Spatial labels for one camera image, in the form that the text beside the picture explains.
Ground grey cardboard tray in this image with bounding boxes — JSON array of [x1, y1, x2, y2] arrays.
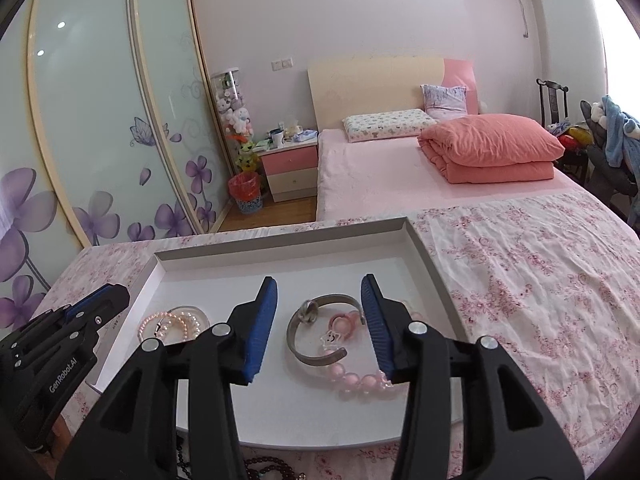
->
[[87, 216, 466, 448]]

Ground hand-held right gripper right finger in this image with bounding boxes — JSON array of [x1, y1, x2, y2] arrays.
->
[[360, 273, 586, 480]]

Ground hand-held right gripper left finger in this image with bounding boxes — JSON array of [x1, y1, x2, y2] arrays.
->
[[55, 276, 278, 480]]

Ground pink bed mattress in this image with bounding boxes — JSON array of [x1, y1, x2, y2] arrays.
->
[[316, 127, 588, 223]]

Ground silver cuff bangle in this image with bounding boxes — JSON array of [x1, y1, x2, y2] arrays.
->
[[286, 294, 362, 367]]

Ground plush toy display tube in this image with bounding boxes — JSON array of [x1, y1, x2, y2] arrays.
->
[[211, 69, 258, 171]]

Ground pink pearl bracelet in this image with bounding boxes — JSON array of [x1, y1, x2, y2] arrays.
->
[[138, 311, 201, 343]]

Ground folded salmon quilt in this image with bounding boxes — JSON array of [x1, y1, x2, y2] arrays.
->
[[418, 113, 566, 184]]

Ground red lined waste basket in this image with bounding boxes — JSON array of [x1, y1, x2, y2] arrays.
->
[[228, 171, 262, 214]]

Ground colourful plush toys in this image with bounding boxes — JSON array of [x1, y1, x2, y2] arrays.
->
[[547, 122, 596, 148]]

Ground beige and pink headboard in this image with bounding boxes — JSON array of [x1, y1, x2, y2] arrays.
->
[[306, 56, 478, 133]]

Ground lilac cushion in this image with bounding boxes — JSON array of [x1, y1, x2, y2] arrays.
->
[[421, 84, 468, 121]]

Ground pink floral tablecloth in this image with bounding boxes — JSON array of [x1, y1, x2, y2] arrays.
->
[[30, 190, 640, 480]]

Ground sliding wardrobe with purple flowers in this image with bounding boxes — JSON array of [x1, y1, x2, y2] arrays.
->
[[0, 0, 236, 306]]

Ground printed white pillow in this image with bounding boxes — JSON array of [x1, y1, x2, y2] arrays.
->
[[342, 108, 437, 144]]

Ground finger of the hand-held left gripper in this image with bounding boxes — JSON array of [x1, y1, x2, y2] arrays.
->
[[62, 283, 126, 318], [70, 290, 131, 333]]

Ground grey office chair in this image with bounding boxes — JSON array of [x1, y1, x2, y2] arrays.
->
[[580, 100, 640, 221]]

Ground dark wooden chair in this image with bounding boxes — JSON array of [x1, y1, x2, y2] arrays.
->
[[536, 79, 591, 181]]

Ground dark bead necklace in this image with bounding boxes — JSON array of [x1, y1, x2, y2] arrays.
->
[[175, 452, 311, 480]]

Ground air conditioner pipe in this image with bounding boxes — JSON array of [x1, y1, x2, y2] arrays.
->
[[515, 0, 538, 38]]

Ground pink and beige nightstand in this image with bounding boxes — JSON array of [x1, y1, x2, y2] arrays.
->
[[259, 140, 319, 203]]

